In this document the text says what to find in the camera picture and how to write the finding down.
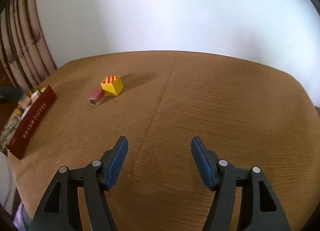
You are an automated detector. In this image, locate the red beige cosmetic box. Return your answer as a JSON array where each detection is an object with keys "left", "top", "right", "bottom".
[{"left": 18, "top": 94, "right": 31, "bottom": 110}]

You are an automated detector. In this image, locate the pink lip gloss tube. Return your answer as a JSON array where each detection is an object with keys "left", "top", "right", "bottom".
[{"left": 87, "top": 85, "right": 105, "bottom": 106}]

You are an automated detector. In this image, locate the clear plastic card case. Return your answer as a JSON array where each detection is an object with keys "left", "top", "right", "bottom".
[{"left": 1, "top": 115, "right": 21, "bottom": 149}]

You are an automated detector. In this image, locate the brown table cloth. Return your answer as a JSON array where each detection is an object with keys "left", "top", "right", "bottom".
[{"left": 9, "top": 52, "right": 319, "bottom": 230}]

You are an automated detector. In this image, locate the beige patterned curtain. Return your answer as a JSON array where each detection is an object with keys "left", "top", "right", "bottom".
[{"left": 1, "top": 0, "right": 56, "bottom": 89}]

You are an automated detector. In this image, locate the yellow red striped cube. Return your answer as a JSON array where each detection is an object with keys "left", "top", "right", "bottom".
[{"left": 100, "top": 75, "right": 123, "bottom": 96}]

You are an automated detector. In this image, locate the red gold toffee tin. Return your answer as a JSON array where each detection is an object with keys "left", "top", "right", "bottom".
[{"left": 1, "top": 85, "right": 57, "bottom": 160}]

